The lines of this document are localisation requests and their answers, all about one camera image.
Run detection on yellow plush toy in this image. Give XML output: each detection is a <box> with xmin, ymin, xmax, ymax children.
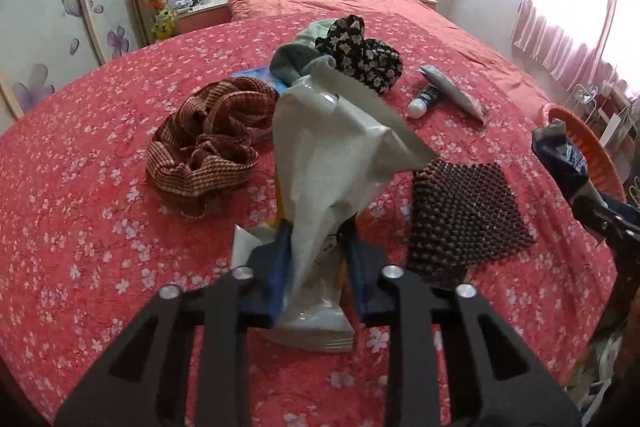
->
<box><xmin>151</xmin><ymin>4</ymin><xmax>177</xmax><ymax>40</ymax></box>

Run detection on white rack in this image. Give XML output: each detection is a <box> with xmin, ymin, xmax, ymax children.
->
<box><xmin>567</xmin><ymin>82</ymin><xmax>640</xmax><ymax>148</ymax></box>

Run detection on white plastic bag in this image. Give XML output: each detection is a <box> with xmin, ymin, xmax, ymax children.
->
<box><xmin>232</xmin><ymin>59</ymin><xmax>439</xmax><ymax>354</ymax></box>

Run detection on flower-printed wardrobe door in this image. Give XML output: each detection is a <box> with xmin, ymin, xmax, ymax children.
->
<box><xmin>0</xmin><ymin>0</ymin><xmax>147</xmax><ymax>118</ymax></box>

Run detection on black floral cloth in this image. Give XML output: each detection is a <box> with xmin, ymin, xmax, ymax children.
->
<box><xmin>315</xmin><ymin>14</ymin><xmax>404</xmax><ymax>96</ymax></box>

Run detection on brown striped scarf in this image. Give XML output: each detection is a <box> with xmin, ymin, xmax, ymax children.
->
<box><xmin>146</xmin><ymin>77</ymin><xmax>281</xmax><ymax>219</ymax></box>

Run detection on orange plastic basket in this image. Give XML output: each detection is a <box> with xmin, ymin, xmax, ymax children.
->
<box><xmin>535</xmin><ymin>103</ymin><xmax>627</xmax><ymax>204</ymax></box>

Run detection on brown beaded mat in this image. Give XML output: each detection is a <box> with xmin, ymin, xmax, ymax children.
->
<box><xmin>404</xmin><ymin>158</ymin><xmax>539</xmax><ymax>291</ymax></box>

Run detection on grey-green sock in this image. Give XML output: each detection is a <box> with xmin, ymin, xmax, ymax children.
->
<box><xmin>270</xmin><ymin>43</ymin><xmax>322</xmax><ymax>86</ymax></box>

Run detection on white and green tube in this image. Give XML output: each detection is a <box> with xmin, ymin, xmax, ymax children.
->
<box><xmin>406</xmin><ymin>64</ymin><xmax>491</xmax><ymax>124</ymax></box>

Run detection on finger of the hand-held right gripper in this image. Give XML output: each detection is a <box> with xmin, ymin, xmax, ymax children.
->
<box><xmin>570</xmin><ymin>191</ymin><xmax>640</xmax><ymax>258</ymax></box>

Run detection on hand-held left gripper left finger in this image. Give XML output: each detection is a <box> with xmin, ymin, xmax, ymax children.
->
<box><xmin>54</xmin><ymin>221</ymin><xmax>297</xmax><ymax>427</ymax></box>

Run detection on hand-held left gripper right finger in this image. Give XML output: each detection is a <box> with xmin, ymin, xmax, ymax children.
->
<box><xmin>342</xmin><ymin>213</ymin><xmax>583</xmax><ymax>427</ymax></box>

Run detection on pink and white nightstand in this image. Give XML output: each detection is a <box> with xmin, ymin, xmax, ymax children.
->
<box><xmin>175</xmin><ymin>0</ymin><xmax>232</xmax><ymax>36</ymax></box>

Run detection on pink duvet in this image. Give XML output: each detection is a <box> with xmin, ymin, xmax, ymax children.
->
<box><xmin>227</xmin><ymin>0</ymin><xmax>551</xmax><ymax>108</ymax></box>

